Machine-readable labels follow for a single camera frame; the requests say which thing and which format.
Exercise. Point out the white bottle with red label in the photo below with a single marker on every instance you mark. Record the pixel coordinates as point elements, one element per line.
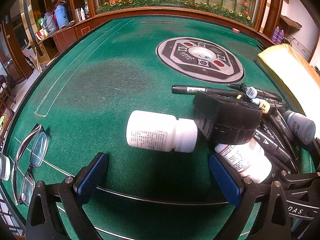
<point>248,159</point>

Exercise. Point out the round mahjong table control panel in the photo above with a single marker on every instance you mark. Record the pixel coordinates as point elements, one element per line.
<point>200,59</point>

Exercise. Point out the black framed eyeglasses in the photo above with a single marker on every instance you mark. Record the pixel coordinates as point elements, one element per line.
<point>37,154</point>

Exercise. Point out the white pill bottle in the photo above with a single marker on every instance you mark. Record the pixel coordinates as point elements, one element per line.
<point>161,132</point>

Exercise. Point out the grey cap marker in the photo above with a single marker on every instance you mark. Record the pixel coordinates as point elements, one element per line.
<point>255,92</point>

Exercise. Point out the yellow cardboard tray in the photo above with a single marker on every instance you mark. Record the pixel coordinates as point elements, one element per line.
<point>297,81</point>

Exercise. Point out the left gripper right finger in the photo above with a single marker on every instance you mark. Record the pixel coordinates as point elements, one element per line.
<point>272,220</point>

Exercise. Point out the marker with yellow cap label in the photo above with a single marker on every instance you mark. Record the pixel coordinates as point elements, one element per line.
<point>270,109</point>

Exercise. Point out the long black marker pen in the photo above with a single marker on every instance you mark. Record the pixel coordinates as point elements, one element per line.
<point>192,90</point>

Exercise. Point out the grey small bottle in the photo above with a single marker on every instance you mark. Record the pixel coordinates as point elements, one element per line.
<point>302,127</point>

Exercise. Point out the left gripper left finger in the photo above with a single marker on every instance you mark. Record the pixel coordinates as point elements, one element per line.
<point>43,219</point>

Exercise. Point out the blue thermos jug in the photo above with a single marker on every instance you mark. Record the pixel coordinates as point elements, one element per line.
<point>61,16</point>

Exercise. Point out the grey thermos jug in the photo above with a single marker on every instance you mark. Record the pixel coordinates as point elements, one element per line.
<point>49,23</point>

